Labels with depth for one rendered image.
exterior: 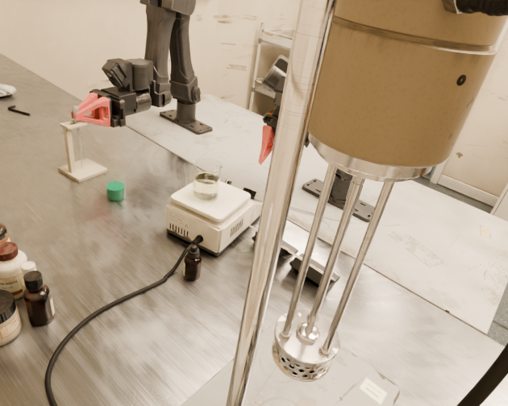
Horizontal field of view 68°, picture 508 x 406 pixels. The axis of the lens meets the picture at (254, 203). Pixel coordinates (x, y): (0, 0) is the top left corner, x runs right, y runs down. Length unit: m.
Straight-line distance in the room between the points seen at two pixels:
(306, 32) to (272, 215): 0.09
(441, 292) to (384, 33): 0.66
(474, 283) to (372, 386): 0.38
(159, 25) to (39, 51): 1.14
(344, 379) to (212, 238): 0.32
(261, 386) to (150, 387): 0.15
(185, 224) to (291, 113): 0.58
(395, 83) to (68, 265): 0.63
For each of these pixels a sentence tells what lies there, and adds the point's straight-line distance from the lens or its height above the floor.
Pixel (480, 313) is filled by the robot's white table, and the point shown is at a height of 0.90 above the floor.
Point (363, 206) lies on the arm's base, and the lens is 0.99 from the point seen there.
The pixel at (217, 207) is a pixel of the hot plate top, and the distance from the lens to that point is 0.72.
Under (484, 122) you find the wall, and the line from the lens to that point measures 3.48.
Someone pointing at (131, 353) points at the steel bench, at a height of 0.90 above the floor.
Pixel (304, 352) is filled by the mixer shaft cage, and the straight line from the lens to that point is 0.40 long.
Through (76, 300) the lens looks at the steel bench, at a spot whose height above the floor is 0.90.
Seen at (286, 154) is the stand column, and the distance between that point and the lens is 0.18.
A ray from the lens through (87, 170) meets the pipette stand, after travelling 1.00.
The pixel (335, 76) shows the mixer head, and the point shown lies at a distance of 0.24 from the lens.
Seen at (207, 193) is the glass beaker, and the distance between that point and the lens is 0.72.
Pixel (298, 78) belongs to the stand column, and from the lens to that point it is 0.17.
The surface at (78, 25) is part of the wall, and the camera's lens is 2.20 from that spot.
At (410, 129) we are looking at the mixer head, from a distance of 0.24.
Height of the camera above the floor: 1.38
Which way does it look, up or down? 32 degrees down
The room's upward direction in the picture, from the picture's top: 10 degrees clockwise
